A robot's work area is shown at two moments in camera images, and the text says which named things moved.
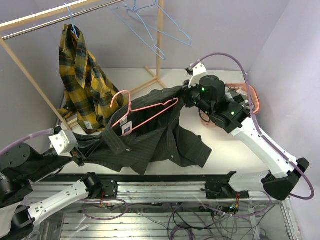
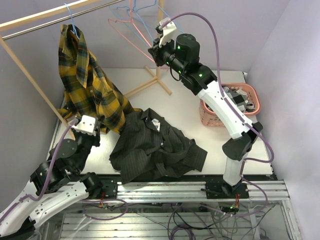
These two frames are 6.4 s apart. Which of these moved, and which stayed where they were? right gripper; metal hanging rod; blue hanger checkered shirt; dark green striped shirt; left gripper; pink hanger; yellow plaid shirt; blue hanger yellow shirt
Moved: pink hanger; right gripper; blue hanger checkered shirt; left gripper; dark green striped shirt
Stayed: yellow plaid shirt; blue hanger yellow shirt; metal hanging rod
